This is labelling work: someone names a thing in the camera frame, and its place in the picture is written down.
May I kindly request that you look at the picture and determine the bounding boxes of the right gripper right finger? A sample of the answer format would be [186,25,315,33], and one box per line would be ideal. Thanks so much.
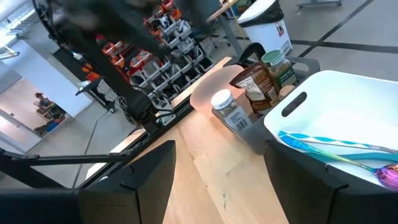
[264,139,348,224]

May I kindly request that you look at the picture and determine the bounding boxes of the grey metal floor bar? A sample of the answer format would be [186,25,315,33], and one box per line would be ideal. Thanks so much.
[296,0,343,9]

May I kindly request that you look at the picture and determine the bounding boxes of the grey orange parts bin rack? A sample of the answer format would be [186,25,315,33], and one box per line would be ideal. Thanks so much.
[93,0,216,105]

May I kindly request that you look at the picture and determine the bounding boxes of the low shelf colourful items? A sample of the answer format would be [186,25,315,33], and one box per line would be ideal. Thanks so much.
[32,105,68,138]

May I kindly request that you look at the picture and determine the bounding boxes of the teal plastic spoon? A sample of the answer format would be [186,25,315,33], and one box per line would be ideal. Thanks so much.
[306,151,398,165]

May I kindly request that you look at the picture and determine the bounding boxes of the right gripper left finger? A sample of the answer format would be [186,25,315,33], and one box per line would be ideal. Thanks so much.
[77,139,177,224]

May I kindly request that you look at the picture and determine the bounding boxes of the iridescent metal spoon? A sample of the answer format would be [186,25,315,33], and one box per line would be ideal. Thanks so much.
[279,135,398,191]

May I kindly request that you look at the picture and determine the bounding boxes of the person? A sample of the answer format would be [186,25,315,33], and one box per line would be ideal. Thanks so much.
[34,91,55,110]

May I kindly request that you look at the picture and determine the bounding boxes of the white trash can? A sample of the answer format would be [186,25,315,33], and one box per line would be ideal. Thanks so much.
[237,0,293,56]

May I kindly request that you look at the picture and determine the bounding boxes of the grey plastic bin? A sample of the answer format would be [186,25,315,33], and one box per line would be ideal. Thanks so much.
[211,55,321,156]

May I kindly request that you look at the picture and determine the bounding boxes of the clear spice jar white label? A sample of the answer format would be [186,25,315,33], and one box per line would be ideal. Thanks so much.
[210,88,253,133]

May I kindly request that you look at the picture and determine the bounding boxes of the blue-handled metal spoon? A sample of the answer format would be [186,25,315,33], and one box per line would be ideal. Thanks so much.
[277,130,398,156]

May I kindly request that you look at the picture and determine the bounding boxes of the green lid spice jar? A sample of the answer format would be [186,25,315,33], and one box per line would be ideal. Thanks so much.
[261,49,299,91]

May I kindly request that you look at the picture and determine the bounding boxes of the wooden top desk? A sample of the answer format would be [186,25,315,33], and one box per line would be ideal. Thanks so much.
[205,0,246,57]

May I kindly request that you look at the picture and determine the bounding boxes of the white plastic bin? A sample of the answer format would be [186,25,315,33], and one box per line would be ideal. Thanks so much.
[263,70,398,191]

